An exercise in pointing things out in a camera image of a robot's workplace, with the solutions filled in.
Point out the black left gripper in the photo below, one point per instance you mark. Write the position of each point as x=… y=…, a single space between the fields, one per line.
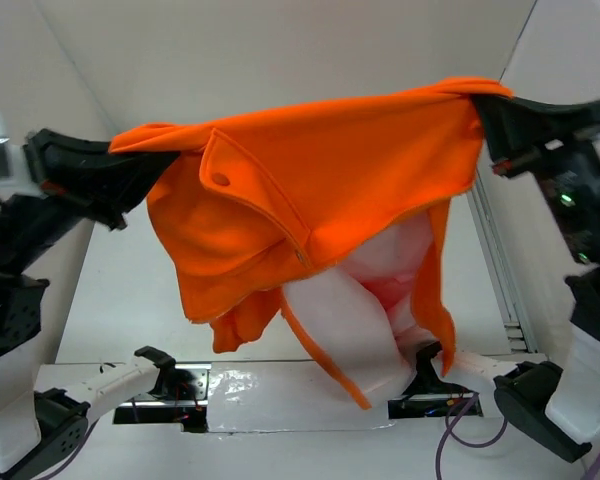
x=93 y=175

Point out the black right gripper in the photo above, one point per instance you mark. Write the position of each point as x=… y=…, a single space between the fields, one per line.
x=510 y=125

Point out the orange jacket with pink lining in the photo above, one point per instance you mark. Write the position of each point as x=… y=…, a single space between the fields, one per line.
x=332 y=215

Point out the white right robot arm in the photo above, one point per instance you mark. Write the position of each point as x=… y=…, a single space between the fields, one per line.
x=556 y=406

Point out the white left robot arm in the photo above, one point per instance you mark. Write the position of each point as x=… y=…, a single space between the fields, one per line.
x=40 y=432

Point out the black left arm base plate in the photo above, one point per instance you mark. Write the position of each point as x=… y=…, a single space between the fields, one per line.
x=181 y=400

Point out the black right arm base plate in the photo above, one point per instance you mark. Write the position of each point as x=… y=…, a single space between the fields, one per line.
x=418 y=404

